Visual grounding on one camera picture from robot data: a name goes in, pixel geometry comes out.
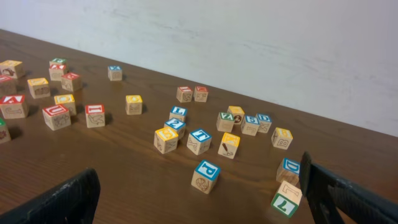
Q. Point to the red u block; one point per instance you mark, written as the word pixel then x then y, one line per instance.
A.
pixel 56 117
pixel 7 86

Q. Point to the yellow block by 2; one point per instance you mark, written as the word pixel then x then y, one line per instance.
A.
pixel 165 140

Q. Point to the blue 2 block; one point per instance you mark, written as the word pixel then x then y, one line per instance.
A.
pixel 177 125

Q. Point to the red i block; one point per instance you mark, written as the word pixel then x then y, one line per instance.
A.
pixel 184 94
pixel 95 116

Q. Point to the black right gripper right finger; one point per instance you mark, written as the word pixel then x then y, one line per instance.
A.
pixel 328 194

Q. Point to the blue D block near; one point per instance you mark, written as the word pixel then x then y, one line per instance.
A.
pixel 288 170

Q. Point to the red U block left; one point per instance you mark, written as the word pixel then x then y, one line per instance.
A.
pixel 7 86

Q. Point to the yellow block far left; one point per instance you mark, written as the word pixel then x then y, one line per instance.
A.
pixel 12 69

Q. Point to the yellow O block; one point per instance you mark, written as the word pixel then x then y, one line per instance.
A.
pixel 67 101

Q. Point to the blue d block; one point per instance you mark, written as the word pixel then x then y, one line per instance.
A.
pixel 265 122
pixel 288 170

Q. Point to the red X block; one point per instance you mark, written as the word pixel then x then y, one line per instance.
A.
pixel 57 71

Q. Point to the green F block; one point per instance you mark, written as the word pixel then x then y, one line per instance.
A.
pixel 58 61

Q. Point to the blue D block far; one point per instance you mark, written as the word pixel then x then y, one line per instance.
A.
pixel 265 122

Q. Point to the red E block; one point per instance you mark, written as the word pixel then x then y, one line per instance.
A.
pixel 71 82

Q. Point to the yellow hammer block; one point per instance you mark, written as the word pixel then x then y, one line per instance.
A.
pixel 229 145

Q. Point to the green 7 block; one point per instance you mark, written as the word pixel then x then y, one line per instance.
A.
pixel 287 199

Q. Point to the red I block far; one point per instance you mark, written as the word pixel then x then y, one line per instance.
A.
pixel 184 94

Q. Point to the green B block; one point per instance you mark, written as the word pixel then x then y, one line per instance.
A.
pixel 4 132

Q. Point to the yellow block by Z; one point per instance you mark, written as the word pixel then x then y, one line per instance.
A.
pixel 237 112

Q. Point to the blue T block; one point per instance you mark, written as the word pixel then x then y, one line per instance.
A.
pixel 199 141

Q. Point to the yellow B-side block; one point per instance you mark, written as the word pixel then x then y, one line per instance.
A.
pixel 281 138

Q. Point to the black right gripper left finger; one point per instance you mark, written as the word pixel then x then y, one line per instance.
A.
pixel 72 201

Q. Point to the blue X block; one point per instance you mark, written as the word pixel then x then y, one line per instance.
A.
pixel 115 73

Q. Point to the blue 5 block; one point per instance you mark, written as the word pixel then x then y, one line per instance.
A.
pixel 250 125

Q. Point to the red block far right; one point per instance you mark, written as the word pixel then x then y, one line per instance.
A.
pixel 200 94

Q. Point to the blue P block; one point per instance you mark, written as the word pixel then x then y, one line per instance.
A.
pixel 205 176

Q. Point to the blue L block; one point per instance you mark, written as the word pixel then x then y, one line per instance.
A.
pixel 178 113

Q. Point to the green Z block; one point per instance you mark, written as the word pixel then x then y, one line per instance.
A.
pixel 225 122

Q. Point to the red A block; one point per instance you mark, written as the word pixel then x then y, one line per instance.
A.
pixel 14 106

